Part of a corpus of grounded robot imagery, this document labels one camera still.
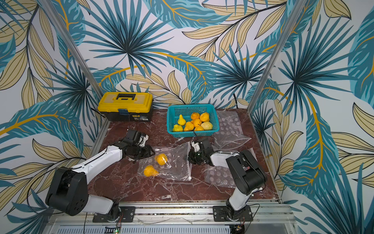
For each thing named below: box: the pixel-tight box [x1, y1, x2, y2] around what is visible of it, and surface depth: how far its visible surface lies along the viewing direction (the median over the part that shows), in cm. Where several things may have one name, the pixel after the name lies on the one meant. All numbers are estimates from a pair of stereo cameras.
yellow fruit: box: [194, 125, 205, 132], surface depth 105 cm
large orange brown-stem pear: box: [199, 112, 210, 122], surface depth 106 cm
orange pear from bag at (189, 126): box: [183, 121, 195, 132], surface depth 105 cm
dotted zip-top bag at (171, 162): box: [137, 141, 192, 181], surface depth 88 cm
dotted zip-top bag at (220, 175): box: [204, 165, 237, 189], surface depth 87 cm
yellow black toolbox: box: [97, 91, 154, 122], surface depth 103 cm
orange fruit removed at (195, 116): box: [190, 112, 201, 120], surface depth 111 cm
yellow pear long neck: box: [177, 114, 187, 126], surface depth 108 cm
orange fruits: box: [143, 153, 169, 177], surface depth 85 cm
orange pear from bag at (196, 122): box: [190, 117, 202, 127], surface depth 108 cm
